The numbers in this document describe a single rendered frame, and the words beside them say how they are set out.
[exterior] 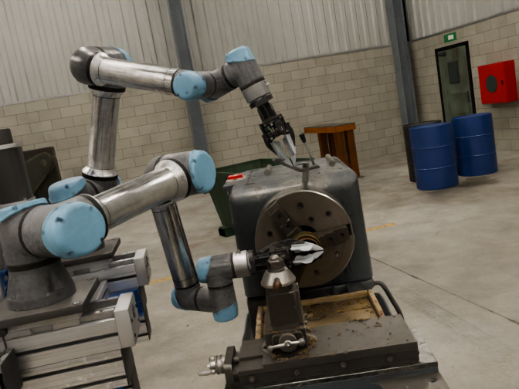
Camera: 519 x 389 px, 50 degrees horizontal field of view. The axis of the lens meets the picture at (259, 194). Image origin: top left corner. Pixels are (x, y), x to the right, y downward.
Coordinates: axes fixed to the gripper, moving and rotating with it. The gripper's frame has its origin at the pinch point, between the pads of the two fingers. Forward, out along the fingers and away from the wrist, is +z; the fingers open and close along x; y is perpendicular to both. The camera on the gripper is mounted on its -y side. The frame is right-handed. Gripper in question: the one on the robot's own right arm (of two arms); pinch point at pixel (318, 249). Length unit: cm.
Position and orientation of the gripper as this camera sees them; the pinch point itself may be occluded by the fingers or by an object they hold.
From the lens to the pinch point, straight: 164.1
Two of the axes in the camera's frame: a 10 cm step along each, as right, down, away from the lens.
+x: -1.7, -9.7, -1.5
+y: -0.5, 1.6, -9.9
